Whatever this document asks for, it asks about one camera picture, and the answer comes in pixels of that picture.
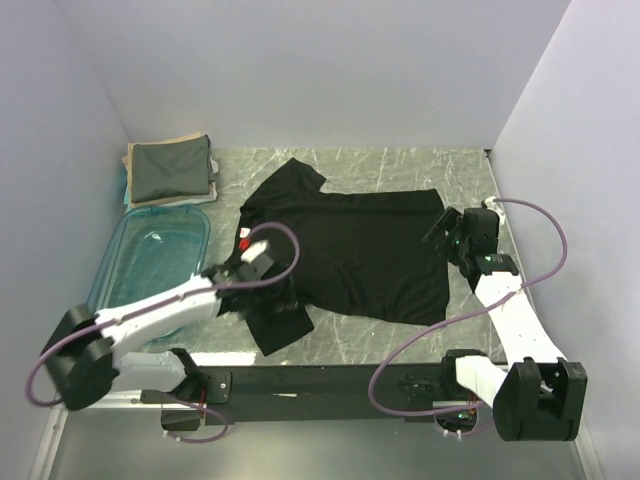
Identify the black t-shirt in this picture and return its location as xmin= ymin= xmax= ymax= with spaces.
xmin=220 ymin=159 xmax=450 ymax=355

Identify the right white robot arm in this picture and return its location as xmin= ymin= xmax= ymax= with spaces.
xmin=423 ymin=206 xmax=588 ymax=441

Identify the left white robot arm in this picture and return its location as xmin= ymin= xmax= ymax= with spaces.
xmin=37 ymin=253 xmax=293 ymax=411

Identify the black base beam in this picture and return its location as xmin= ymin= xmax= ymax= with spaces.
xmin=140 ymin=363 xmax=477 ymax=432

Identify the teal plastic bin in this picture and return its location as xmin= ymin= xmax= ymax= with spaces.
xmin=87 ymin=206 xmax=210 ymax=311

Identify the folded grey t-shirt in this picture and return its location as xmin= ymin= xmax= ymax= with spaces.
xmin=130 ymin=134 xmax=211 ymax=205

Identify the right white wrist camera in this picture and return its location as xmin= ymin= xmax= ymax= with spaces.
xmin=481 ymin=196 xmax=505 ymax=217

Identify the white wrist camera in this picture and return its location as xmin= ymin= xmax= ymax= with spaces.
xmin=240 ymin=240 xmax=274 ymax=268
xmin=481 ymin=196 xmax=505 ymax=217

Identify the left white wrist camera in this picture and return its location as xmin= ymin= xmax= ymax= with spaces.
xmin=240 ymin=240 xmax=274 ymax=268

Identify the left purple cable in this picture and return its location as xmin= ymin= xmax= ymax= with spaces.
xmin=25 ymin=222 xmax=301 ymax=445

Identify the purple cable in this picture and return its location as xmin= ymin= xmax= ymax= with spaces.
xmin=25 ymin=222 xmax=301 ymax=445
xmin=368 ymin=197 xmax=571 ymax=439

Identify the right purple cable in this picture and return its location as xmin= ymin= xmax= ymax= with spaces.
xmin=368 ymin=197 xmax=571 ymax=439

